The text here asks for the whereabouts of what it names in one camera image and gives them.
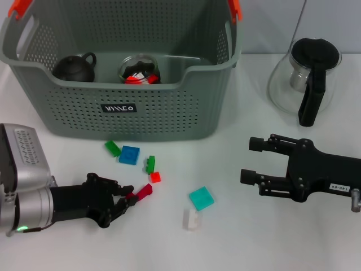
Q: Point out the green wide toy brick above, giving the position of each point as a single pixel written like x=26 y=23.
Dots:
x=112 y=147

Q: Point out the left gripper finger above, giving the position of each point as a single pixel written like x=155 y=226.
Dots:
x=128 y=202
x=122 y=189

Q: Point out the orange-red small toy brick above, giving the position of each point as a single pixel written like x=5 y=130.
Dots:
x=155 y=177
x=153 y=80

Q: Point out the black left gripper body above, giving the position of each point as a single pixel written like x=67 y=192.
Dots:
x=79 y=201

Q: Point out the orange-red long toy brick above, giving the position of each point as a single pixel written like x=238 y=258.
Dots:
x=132 y=80

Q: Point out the dark red toy brick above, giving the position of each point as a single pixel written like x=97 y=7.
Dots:
x=145 y=192

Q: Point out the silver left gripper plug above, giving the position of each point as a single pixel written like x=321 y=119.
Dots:
x=53 y=182

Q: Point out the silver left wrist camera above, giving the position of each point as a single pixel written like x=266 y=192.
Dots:
x=28 y=158

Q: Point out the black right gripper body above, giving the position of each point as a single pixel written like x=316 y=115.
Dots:
x=316 y=169

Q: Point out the teal toy brick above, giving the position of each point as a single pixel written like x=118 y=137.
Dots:
x=200 y=199

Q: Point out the grey perforated storage basket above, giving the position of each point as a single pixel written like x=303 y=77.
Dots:
x=169 y=113

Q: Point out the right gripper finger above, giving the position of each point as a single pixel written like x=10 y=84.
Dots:
x=258 y=144
x=248 y=176

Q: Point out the translucent white toy brick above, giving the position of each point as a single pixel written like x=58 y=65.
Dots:
x=191 y=219

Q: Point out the blue toy brick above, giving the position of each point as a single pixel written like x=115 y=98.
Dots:
x=129 y=154

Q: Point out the dark clay teapot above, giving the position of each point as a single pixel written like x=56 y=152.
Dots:
x=73 y=67

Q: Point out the green narrow toy brick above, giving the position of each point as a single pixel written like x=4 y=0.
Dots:
x=150 y=164

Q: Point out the glass teacup black holder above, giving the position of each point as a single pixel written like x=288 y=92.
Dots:
x=125 y=63

